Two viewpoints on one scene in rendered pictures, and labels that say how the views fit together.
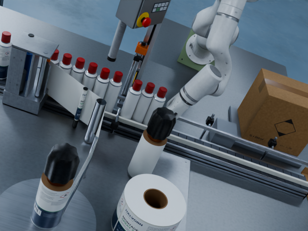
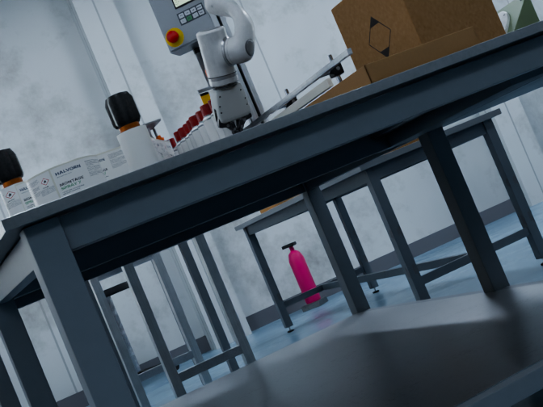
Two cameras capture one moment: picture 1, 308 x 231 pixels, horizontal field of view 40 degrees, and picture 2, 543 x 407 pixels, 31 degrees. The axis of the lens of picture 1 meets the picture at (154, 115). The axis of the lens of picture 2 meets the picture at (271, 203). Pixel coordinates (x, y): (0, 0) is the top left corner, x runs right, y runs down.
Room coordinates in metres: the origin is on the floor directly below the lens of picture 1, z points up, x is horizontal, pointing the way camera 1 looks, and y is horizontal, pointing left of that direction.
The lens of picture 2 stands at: (0.72, -2.76, 0.65)
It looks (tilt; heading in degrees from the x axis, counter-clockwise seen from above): 2 degrees up; 75
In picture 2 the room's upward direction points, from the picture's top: 23 degrees counter-clockwise
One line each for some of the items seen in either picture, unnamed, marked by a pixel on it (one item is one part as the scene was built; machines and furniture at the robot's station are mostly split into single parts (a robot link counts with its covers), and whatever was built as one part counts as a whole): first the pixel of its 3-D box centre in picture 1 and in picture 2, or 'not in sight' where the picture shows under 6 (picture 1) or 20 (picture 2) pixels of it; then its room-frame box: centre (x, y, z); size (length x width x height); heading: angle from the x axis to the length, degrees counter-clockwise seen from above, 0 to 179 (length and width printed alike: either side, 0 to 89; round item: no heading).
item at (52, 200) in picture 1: (55, 186); (18, 196); (0.80, 0.17, 1.04); 0.09 x 0.09 x 0.29
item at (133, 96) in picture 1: (131, 101); (216, 136); (1.41, 0.11, 0.98); 0.05 x 0.05 x 0.20
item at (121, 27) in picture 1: (118, 37); (210, 78); (1.50, 0.25, 1.18); 0.04 x 0.04 x 0.21
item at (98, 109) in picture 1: (95, 121); not in sight; (1.21, 0.19, 0.97); 0.05 x 0.05 x 0.19
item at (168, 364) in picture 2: not in sight; (172, 319); (1.24, 1.48, 0.47); 1.17 x 0.36 x 0.95; 97
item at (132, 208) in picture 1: (148, 213); (71, 194); (0.92, -0.11, 0.95); 0.20 x 0.20 x 0.14
